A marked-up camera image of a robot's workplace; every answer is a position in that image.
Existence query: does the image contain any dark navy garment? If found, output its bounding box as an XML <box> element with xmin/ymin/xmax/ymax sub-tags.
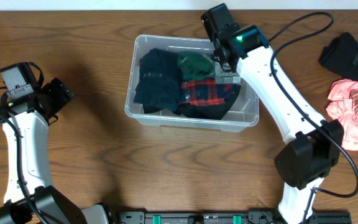
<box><xmin>134</xmin><ymin>49</ymin><xmax>182</xmax><ymax>114</ymax></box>

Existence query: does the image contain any black mounting rail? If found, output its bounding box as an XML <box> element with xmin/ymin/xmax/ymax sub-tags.
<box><xmin>114</xmin><ymin>210</ymin><xmax>352</xmax><ymax>224</ymax></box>

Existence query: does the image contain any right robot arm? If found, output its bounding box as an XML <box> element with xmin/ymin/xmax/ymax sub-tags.
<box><xmin>206</xmin><ymin>22</ymin><xmax>344</xmax><ymax>223</ymax></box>

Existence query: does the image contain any black shirt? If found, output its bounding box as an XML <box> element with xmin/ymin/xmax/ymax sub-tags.
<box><xmin>140</xmin><ymin>83</ymin><xmax>242</xmax><ymax>121</ymax></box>

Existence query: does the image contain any clear plastic storage bin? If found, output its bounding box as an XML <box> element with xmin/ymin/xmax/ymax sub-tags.
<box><xmin>125</xmin><ymin>34</ymin><xmax>259</xmax><ymax>132</ymax></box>

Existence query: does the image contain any black folded garment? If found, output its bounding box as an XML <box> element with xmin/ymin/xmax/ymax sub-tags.
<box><xmin>318</xmin><ymin>32</ymin><xmax>358</xmax><ymax>82</ymax></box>

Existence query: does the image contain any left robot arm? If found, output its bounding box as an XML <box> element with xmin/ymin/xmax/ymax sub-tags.
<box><xmin>0</xmin><ymin>78</ymin><xmax>111</xmax><ymax>223</ymax></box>

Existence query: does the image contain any red navy plaid shirt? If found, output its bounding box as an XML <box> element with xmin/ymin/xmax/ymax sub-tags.
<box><xmin>180</xmin><ymin>78</ymin><xmax>239</xmax><ymax>106</ymax></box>

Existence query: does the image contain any dark green garment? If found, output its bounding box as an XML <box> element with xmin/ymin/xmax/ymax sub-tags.
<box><xmin>178</xmin><ymin>51</ymin><xmax>216</xmax><ymax>82</ymax></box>

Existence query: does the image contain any pink shirt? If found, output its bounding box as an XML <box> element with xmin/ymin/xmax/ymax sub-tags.
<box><xmin>326</xmin><ymin>79</ymin><xmax>358</xmax><ymax>151</ymax></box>

